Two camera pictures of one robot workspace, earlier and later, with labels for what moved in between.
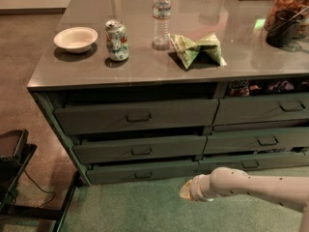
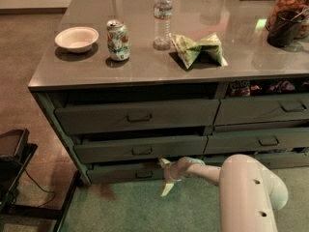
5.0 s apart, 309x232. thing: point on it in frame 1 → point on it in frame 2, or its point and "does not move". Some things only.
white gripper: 196,188 → 177,170
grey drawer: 248,162 does not move
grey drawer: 142,172 does not move
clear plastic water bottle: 161,11 does not move
